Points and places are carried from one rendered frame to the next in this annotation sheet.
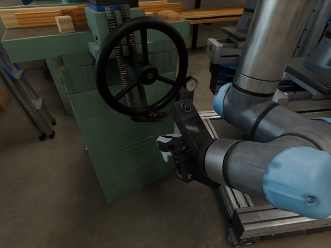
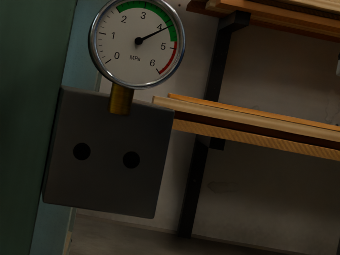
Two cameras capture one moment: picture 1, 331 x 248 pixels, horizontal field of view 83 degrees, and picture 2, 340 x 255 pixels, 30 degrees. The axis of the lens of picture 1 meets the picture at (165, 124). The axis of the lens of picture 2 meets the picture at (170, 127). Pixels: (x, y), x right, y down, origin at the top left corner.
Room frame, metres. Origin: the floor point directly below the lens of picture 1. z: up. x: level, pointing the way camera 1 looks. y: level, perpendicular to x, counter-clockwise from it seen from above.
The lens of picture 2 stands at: (0.36, -0.26, 0.63)
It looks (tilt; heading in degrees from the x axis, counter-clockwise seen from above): 3 degrees down; 17
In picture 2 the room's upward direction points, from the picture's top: 11 degrees clockwise
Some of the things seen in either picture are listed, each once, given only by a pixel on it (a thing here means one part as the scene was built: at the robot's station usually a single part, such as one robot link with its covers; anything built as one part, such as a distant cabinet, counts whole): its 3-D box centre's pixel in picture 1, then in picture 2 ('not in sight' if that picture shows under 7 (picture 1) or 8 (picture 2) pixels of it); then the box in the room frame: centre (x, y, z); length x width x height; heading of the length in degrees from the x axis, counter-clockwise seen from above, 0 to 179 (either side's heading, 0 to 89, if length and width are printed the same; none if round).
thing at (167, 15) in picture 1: (168, 14); not in sight; (0.85, -0.01, 0.91); 0.12 x 0.09 x 0.03; 30
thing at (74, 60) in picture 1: (115, 45); not in sight; (0.77, 0.19, 0.82); 0.40 x 0.21 x 0.04; 120
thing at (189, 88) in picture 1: (189, 85); (131, 55); (0.77, -0.11, 0.65); 0.06 x 0.04 x 0.08; 120
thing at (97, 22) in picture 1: (115, 24); not in sight; (0.64, 0.15, 0.92); 0.15 x 0.13 x 0.09; 120
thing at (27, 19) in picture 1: (113, 13); not in sight; (0.83, 0.20, 0.92); 0.62 x 0.02 x 0.04; 120
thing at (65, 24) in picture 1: (65, 24); not in sight; (0.62, 0.30, 0.92); 0.04 x 0.03 x 0.04; 127
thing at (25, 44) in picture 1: (110, 34); not in sight; (0.71, 0.19, 0.87); 0.61 x 0.30 x 0.06; 120
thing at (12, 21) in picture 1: (97, 12); not in sight; (0.82, 0.26, 0.93); 0.60 x 0.02 x 0.05; 120
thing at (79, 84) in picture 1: (106, 49); not in sight; (0.93, 0.28, 0.76); 0.57 x 0.45 x 0.09; 30
